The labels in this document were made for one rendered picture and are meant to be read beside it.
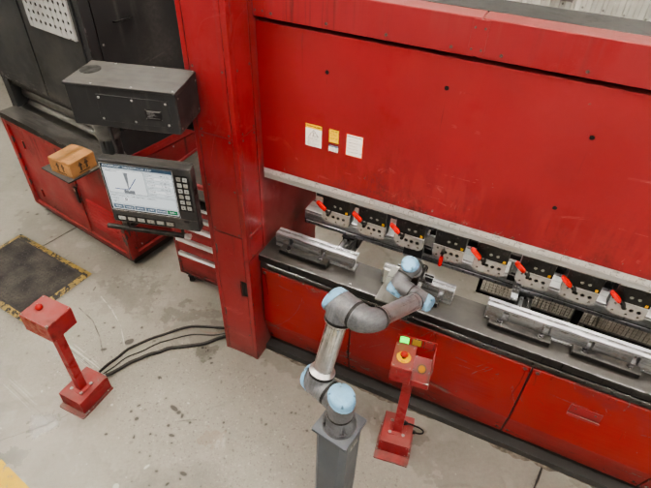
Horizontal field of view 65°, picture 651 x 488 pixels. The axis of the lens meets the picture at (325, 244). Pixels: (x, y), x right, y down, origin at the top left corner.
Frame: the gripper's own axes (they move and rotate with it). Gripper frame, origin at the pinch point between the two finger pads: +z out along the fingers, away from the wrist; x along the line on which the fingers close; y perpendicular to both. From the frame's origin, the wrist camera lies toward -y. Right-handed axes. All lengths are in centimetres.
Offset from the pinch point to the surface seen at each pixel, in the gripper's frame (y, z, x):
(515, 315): 1.8, 13.9, -47.8
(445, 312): -8.7, 14.3, -15.1
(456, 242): 21.6, -15.8, -13.4
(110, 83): 23, -107, 127
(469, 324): -10.6, 13.6, -28.6
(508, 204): 39, -36, -31
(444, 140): 53, -55, 0
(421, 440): -80, 69, -20
